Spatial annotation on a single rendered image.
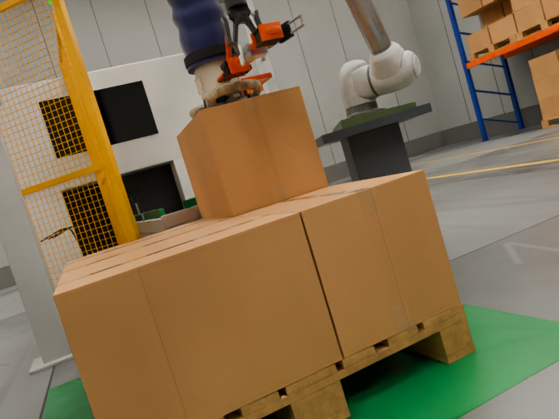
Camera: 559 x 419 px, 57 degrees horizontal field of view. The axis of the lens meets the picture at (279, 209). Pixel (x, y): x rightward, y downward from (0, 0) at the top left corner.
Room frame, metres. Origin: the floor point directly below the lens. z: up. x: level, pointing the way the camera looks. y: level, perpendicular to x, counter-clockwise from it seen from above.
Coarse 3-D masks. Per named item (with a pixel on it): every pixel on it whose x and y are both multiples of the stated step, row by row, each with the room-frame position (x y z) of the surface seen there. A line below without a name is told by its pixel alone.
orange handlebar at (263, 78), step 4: (268, 28) 1.60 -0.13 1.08; (272, 28) 1.60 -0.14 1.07; (276, 28) 1.60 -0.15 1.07; (280, 28) 1.62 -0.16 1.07; (268, 32) 1.61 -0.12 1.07; (272, 32) 1.61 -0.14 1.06; (276, 32) 1.62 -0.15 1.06; (252, 44) 1.71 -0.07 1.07; (252, 48) 1.73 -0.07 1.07; (236, 60) 1.88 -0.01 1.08; (232, 64) 1.92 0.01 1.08; (236, 64) 1.90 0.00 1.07; (240, 64) 1.89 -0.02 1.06; (268, 72) 2.34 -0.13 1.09; (220, 76) 2.08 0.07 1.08; (252, 76) 2.31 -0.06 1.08; (256, 76) 2.32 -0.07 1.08; (260, 76) 2.32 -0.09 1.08; (264, 76) 2.33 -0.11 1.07; (268, 76) 2.34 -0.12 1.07; (220, 80) 2.10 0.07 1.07; (228, 80) 2.14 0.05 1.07; (240, 80) 2.29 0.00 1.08; (260, 80) 2.43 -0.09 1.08; (264, 80) 2.40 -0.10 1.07
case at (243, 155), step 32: (256, 96) 1.93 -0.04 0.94; (288, 96) 1.97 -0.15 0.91; (192, 128) 2.06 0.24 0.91; (224, 128) 1.88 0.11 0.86; (256, 128) 1.92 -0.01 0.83; (288, 128) 1.96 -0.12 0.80; (192, 160) 2.24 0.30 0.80; (224, 160) 1.87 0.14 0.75; (256, 160) 1.91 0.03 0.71; (288, 160) 1.95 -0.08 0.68; (320, 160) 1.99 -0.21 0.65; (224, 192) 1.88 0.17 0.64; (256, 192) 1.90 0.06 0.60; (288, 192) 1.94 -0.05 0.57
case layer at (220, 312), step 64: (320, 192) 1.76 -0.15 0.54; (384, 192) 1.39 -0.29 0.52; (128, 256) 1.51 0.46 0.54; (192, 256) 1.19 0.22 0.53; (256, 256) 1.24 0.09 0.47; (320, 256) 1.30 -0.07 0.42; (384, 256) 1.37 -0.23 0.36; (64, 320) 1.09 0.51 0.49; (128, 320) 1.13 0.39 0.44; (192, 320) 1.18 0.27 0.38; (256, 320) 1.23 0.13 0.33; (320, 320) 1.28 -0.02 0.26; (384, 320) 1.35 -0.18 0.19; (128, 384) 1.11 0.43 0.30; (192, 384) 1.16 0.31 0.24; (256, 384) 1.21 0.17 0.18
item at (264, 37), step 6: (264, 24) 1.61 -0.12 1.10; (270, 24) 1.62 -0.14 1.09; (276, 24) 1.63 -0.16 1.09; (258, 30) 1.64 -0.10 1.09; (264, 30) 1.61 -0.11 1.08; (252, 36) 1.68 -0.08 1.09; (258, 36) 1.65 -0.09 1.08; (264, 36) 1.61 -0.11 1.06; (270, 36) 1.61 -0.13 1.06; (276, 36) 1.62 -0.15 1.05; (282, 36) 1.63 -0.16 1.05; (252, 42) 1.68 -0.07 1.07; (258, 42) 1.67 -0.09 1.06; (264, 42) 1.63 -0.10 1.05; (270, 42) 1.66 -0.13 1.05; (276, 42) 1.68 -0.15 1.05
